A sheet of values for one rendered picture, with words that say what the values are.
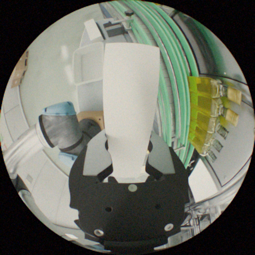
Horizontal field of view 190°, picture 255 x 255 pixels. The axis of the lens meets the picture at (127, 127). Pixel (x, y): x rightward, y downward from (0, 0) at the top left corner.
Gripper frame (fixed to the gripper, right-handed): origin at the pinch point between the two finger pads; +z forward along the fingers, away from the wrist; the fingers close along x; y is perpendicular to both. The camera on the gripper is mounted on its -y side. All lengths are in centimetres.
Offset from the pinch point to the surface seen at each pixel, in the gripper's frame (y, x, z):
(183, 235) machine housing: 96, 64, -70
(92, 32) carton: -42, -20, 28
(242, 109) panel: -12.0, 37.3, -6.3
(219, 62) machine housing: -27.5, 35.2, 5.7
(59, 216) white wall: 320, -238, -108
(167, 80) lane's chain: -10.9, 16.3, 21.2
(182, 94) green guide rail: -6.6, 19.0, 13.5
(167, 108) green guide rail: -0.8, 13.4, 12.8
